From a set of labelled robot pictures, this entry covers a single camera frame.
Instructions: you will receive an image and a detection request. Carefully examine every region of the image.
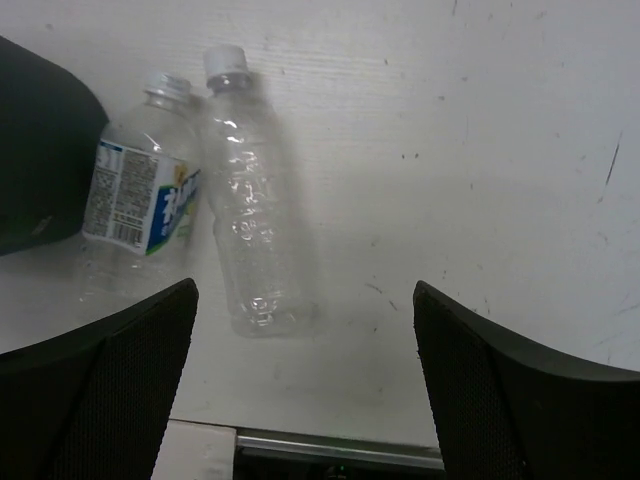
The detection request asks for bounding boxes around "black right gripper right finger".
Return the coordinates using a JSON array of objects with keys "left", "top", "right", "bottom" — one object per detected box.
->
[{"left": 413, "top": 281, "right": 639, "bottom": 479}]

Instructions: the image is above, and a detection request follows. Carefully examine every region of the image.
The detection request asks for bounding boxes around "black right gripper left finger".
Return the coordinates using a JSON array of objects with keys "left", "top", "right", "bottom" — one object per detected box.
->
[{"left": 1, "top": 278, "right": 199, "bottom": 479}]

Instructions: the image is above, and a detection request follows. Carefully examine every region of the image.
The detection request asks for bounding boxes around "clear bottle white green label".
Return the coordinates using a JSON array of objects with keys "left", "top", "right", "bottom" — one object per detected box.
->
[{"left": 78, "top": 72, "right": 202, "bottom": 306}]

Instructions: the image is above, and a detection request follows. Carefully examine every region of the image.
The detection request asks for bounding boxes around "clear unlabelled plastic bottle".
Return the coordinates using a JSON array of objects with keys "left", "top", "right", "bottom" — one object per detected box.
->
[{"left": 198, "top": 44, "right": 317, "bottom": 338}]

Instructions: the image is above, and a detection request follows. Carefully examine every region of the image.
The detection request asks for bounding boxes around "dark grey plastic bin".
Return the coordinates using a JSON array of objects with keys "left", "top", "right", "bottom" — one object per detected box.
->
[{"left": 1, "top": 39, "right": 108, "bottom": 255}]

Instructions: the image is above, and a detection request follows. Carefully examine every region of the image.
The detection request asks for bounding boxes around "aluminium table edge rail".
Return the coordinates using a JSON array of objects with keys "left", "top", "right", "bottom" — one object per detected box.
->
[{"left": 236, "top": 430, "right": 445, "bottom": 471}]

